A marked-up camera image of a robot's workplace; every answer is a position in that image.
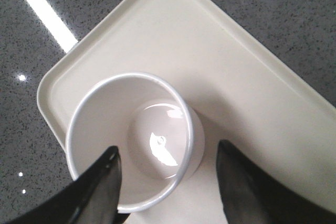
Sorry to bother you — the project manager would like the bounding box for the cream rectangular plastic tray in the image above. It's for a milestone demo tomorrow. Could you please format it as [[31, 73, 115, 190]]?
[[37, 0, 335, 223]]

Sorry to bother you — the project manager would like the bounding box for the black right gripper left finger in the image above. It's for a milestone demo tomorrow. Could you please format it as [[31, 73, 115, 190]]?
[[10, 146, 129, 223]]

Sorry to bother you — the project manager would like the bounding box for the white smiley mug black handle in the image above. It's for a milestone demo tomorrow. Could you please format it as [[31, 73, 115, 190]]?
[[66, 72, 205, 214]]

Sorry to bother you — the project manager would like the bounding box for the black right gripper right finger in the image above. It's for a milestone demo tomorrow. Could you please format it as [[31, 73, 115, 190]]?
[[216, 140, 335, 223]]

